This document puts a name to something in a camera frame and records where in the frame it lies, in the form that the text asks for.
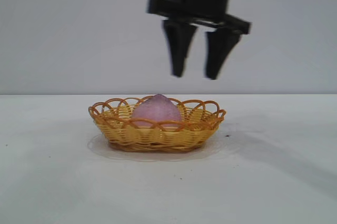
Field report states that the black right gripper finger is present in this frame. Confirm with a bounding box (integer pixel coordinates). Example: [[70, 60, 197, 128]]
[[161, 19, 199, 78], [204, 26, 242, 81]]

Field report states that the pink peach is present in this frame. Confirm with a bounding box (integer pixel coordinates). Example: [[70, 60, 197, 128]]
[[131, 93, 183, 130]]

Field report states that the yellow woven plastic basket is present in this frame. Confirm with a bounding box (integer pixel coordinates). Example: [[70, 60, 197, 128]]
[[87, 95, 227, 153]]

